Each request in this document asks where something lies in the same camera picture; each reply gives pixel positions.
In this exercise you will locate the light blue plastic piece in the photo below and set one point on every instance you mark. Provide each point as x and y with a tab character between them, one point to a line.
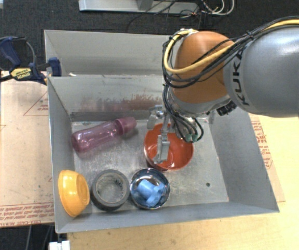
148	191

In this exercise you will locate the shiny metal bowl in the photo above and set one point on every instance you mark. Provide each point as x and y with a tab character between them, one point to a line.
139	177

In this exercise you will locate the red-orange bowl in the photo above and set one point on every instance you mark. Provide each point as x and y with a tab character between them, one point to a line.
180	152

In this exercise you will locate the yellow bowl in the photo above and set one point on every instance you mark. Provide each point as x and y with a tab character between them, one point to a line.
74	191

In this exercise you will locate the grey tape roll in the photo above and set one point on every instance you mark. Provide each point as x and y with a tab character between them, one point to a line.
97	194

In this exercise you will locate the grey metal bin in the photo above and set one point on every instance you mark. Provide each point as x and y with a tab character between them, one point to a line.
128	150

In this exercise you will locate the brown cardboard board, red print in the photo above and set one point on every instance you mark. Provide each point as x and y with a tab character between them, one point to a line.
22	152

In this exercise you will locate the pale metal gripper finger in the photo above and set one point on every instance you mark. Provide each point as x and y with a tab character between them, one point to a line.
162	151
153	120

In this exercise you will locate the pink clear plastic bottle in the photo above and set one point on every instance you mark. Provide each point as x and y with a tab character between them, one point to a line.
100	135

